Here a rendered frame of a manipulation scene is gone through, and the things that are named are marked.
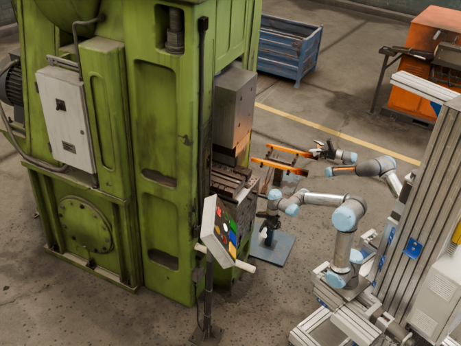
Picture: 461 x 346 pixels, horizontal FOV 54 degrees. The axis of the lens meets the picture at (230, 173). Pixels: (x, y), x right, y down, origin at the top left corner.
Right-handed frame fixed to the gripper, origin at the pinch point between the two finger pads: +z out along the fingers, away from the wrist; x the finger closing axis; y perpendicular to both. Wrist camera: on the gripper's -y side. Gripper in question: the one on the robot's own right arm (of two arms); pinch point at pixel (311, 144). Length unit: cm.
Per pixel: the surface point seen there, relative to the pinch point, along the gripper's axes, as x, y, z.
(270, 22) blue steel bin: 394, 48, 152
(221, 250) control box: -132, -2, 20
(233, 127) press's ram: -76, -47, 37
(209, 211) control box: -116, -13, 34
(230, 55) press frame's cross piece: -57, -82, 49
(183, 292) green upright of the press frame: -101, 91, 59
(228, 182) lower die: -63, 7, 43
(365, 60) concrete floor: 467, 106, 1
